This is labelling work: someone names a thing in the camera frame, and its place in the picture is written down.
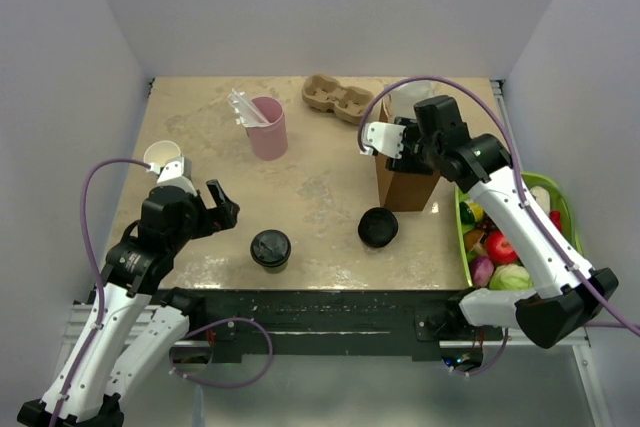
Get black plastic cup lid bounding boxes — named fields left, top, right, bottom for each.
left=250, top=229, right=292, bottom=255

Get brown paper bag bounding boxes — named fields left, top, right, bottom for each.
left=375, top=81, right=440, bottom=212

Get green paper coffee cup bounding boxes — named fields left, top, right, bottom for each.
left=251, top=247, right=291, bottom=274

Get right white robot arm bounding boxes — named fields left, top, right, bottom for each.
left=365, top=95, right=619, bottom=349

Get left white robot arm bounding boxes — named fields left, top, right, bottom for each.
left=17, top=180, right=240, bottom=426

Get stack of paper cups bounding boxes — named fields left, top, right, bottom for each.
left=143, top=140, right=182, bottom=175

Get pink plastic tumbler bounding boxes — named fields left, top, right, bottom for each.
left=246, top=96, right=288, bottom=161

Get white wrapped straws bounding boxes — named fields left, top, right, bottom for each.
left=227, top=89, right=270, bottom=128

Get stack of black lids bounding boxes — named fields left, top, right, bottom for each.
left=357, top=207, right=399, bottom=248

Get white toy radish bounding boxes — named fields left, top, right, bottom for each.
left=530, top=186, right=552, bottom=215

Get red toy tomato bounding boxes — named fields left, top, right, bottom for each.
left=485, top=231, right=518, bottom=264

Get green plastic basket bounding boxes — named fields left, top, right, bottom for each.
left=453, top=171, right=585, bottom=291

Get purple toy onion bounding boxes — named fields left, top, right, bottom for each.
left=469, top=256, right=495, bottom=288

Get red toy chili pepper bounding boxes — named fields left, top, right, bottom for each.
left=549, top=210, right=563, bottom=232

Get green toy cabbage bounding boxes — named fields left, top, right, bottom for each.
left=489, top=264, right=533, bottom=291

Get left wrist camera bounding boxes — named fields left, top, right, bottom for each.
left=156, top=156, right=196, bottom=195

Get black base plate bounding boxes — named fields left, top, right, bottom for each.
left=151, top=288, right=503, bottom=363

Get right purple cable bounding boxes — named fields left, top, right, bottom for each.
left=357, top=76, right=640, bottom=338

